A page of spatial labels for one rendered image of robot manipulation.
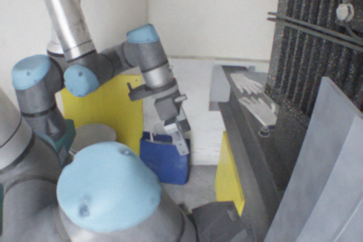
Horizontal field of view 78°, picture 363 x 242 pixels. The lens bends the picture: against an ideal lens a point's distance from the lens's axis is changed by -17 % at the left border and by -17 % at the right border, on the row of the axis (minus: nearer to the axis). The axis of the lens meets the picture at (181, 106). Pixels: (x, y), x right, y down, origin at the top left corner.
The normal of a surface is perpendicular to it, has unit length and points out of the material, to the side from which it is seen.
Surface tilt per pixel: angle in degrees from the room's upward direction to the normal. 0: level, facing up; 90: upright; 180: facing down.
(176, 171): 89
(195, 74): 90
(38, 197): 19
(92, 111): 87
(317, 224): 90
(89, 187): 25
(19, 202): 12
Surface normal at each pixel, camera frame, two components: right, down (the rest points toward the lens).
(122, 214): 0.52, 0.35
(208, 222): -0.33, -0.72
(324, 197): -0.98, 0.07
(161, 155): -0.25, 0.40
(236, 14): 0.03, 0.47
